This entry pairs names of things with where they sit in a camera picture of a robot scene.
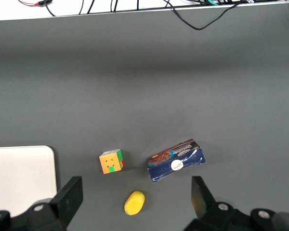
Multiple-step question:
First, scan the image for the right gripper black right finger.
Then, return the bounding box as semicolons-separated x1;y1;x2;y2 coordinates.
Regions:
185;176;241;231

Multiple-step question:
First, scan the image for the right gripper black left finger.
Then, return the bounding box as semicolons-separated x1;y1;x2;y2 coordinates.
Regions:
26;176;84;231

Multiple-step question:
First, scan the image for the blue cookie box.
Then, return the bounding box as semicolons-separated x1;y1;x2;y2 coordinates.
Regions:
147;138;206;184

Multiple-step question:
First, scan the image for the beige plastic tray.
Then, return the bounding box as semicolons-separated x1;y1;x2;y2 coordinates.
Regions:
0;145;58;212

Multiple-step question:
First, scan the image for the colourful puzzle cube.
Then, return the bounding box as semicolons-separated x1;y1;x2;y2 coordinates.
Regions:
99;149;125;175

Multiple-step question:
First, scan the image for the yellow toy lemon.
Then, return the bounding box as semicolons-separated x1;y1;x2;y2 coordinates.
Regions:
124;191;145;216

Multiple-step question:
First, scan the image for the black looped cable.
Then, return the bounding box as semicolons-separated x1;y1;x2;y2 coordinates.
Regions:
167;0;248;31

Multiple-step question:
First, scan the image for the red thin cable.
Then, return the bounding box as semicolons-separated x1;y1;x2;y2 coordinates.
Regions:
17;0;43;7

